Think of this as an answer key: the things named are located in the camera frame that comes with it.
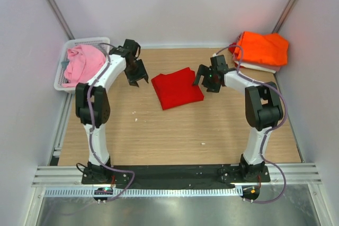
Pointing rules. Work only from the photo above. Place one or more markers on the white slotted cable duct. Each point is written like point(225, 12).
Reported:
point(104, 192)

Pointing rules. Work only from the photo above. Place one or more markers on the corner aluminium post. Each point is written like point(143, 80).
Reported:
point(60, 18)
point(291, 1)

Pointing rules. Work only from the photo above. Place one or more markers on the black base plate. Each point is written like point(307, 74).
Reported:
point(172, 177)

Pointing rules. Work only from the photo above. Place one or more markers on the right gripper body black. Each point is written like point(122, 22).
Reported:
point(210, 78)

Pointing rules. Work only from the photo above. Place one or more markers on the white plastic basket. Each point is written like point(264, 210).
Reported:
point(60, 78)

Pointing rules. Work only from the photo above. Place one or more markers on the red t shirt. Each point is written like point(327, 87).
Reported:
point(177, 88)
point(233, 48)

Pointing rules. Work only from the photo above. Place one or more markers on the right corner aluminium post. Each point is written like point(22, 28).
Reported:
point(291, 1)

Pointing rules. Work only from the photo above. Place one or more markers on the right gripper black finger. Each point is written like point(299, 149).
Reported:
point(203, 71)
point(214, 88)

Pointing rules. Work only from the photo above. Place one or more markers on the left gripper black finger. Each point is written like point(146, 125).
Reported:
point(141, 71)
point(132, 77)

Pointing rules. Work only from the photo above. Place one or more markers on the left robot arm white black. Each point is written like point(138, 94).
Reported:
point(93, 108)

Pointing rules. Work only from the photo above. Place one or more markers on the pink folded t shirt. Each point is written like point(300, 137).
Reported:
point(277, 68)

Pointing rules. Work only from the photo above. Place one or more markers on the orange folded t shirt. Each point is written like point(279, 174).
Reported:
point(268, 49)

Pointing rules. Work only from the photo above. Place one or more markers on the aluminium rail frame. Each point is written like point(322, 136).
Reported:
point(295, 173)

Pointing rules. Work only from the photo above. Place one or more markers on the white folded t shirt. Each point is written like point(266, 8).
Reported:
point(254, 67)

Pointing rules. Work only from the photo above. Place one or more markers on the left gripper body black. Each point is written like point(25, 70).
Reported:
point(133, 66)

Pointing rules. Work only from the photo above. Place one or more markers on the red folded t shirt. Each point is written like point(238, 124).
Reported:
point(233, 48)

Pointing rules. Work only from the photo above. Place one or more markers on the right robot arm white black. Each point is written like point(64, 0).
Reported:
point(263, 110)

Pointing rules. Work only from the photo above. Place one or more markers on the left corner aluminium post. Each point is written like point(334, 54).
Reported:
point(60, 18)

